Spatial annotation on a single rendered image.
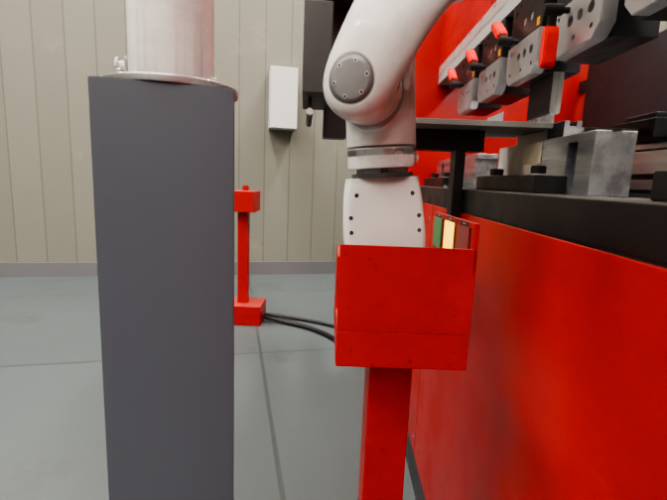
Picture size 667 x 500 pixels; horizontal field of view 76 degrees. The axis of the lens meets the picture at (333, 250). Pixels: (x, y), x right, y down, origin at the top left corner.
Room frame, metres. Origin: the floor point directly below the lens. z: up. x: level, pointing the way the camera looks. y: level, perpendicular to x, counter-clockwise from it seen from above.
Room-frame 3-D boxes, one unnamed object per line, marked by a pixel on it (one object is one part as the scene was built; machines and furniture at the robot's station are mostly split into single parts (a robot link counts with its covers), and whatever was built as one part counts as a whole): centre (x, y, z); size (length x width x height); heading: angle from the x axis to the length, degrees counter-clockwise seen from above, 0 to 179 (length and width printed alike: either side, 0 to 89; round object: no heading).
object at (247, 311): (2.55, 0.54, 0.42); 0.25 x 0.20 x 0.83; 89
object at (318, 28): (2.09, 0.12, 1.42); 0.45 x 0.12 x 0.36; 4
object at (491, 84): (1.11, -0.41, 1.18); 0.15 x 0.09 x 0.17; 179
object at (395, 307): (0.59, -0.09, 0.75); 0.20 x 0.16 x 0.18; 1
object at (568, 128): (0.86, -0.40, 0.99); 0.20 x 0.03 x 0.03; 179
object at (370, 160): (0.54, -0.06, 0.91); 0.09 x 0.08 x 0.03; 91
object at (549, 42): (0.73, -0.34, 1.12); 0.04 x 0.02 x 0.10; 89
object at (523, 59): (0.91, -0.40, 1.18); 0.15 x 0.09 x 0.17; 179
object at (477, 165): (1.44, -0.41, 0.92); 0.50 x 0.06 x 0.10; 179
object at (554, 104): (0.89, -0.40, 1.05); 0.10 x 0.02 x 0.10; 179
